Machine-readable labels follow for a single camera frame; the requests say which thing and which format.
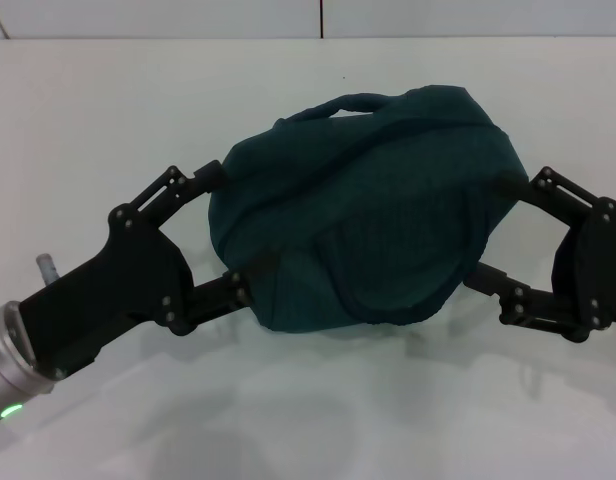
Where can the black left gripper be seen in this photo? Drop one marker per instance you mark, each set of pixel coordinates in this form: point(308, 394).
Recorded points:
point(113, 290)

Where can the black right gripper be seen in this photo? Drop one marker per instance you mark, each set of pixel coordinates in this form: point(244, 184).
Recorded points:
point(593, 260)

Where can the dark teal zippered lunch bag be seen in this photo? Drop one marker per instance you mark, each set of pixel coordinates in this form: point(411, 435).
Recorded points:
point(368, 215)

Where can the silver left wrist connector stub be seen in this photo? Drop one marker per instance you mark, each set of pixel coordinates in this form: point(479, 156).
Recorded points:
point(48, 270)

